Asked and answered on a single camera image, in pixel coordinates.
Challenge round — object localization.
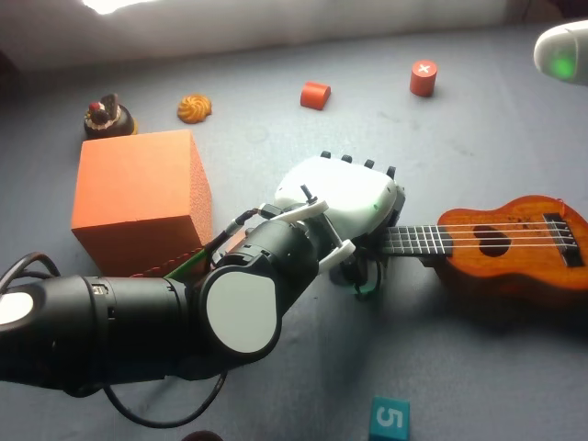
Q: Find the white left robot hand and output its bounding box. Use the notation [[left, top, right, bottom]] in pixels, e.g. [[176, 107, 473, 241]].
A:
[[274, 149, 408, 300]]

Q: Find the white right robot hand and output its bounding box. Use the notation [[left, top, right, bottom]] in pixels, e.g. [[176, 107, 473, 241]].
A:
[[532, 18, 588, 87]]

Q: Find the brown toy ukulele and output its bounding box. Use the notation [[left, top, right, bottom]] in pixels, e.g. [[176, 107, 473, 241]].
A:
[[379, 195, 588, 309]]

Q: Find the orange half-cylinder block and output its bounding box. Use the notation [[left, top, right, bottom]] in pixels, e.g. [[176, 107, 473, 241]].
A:
[[300, 81, 334, 111]]

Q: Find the orange cylinder block white cross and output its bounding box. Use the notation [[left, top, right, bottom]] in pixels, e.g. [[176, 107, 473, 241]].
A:
[[409, 60, 439, 98]]

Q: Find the swirl cookie toy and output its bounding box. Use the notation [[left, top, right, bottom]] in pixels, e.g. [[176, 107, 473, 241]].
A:
[[176, 94, 215, 124]]

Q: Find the grey table cloth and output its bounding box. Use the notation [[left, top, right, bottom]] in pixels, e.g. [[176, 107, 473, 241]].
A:
[[0, 22, 588, 441]]

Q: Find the white backdrop curtain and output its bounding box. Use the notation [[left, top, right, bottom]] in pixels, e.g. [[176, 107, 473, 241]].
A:
[[0, 0, 588, 70]]

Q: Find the large orange cube block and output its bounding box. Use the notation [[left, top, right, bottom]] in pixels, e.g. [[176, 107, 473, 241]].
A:
[[71, 129, 215, 277]]

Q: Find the teal number five block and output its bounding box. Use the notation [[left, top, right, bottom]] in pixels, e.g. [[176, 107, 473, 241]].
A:
[[367, 396, 411, 441]]

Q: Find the chocolate cake toy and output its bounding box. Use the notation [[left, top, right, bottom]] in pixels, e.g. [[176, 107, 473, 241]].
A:
[[83, 93, 139, 141]]

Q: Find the green cable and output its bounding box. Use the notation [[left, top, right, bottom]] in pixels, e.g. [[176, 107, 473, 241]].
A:
[[163, 250, 208, 281]]

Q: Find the red braided cable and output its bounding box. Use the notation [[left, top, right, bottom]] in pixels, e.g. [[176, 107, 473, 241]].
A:
[[130, 245, 206, 280]]

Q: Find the black cable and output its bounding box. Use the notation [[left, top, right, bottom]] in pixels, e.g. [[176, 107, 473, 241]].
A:
[[101, 369, 230, 429]]

